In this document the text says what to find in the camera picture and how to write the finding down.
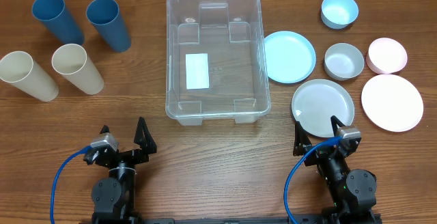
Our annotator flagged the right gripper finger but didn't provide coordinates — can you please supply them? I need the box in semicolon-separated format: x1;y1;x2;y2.
330;115;345;136
294;122;312;156

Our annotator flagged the grey plate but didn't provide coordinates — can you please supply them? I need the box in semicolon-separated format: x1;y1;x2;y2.
291;79;354;138

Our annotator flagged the pink plate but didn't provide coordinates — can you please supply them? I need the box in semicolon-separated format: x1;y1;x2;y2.
361;74;424;132

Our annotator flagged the grey bowl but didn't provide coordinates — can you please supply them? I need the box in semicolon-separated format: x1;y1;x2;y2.
324;43;365;81

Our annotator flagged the light blue plate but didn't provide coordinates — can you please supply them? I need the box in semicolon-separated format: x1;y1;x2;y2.
264;31;317;84

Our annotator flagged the pink bowl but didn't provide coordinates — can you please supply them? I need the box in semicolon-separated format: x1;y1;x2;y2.
366;38;408;74

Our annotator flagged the light blue bowl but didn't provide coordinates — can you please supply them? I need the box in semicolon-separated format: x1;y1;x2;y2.
321;0;359;29

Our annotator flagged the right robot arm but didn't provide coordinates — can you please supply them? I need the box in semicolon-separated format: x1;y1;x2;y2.
283;116;382;224

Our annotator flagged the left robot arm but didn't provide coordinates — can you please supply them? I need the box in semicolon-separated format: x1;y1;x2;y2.
83;117;157;223

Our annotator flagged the clear plastic storage container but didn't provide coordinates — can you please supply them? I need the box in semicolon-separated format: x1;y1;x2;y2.
165;0;271;126

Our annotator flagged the blue cup near container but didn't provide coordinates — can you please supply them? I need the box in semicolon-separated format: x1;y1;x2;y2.
86;0;131;52

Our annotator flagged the cream cup inner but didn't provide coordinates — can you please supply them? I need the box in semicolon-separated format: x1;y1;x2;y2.
51;44;104;95

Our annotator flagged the cream cup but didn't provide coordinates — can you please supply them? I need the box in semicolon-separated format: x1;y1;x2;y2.
51;44;104;95
1;51;59;102

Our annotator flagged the cream cup far left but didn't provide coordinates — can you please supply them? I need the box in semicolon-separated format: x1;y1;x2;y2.
1;51;59;102

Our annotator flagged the blue cup far left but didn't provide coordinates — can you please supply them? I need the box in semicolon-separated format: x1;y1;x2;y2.
31;0;85;45

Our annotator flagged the left blue cable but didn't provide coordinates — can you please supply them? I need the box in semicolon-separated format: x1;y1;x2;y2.
49;145;93;224

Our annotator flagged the blue cable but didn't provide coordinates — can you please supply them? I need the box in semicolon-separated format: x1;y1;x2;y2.
49;145;93;224
283;136;343;224

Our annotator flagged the right blue cable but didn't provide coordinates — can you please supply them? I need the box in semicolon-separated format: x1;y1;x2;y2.
283;136;343;224

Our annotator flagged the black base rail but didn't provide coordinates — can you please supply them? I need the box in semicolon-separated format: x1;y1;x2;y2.
80;214;382;224

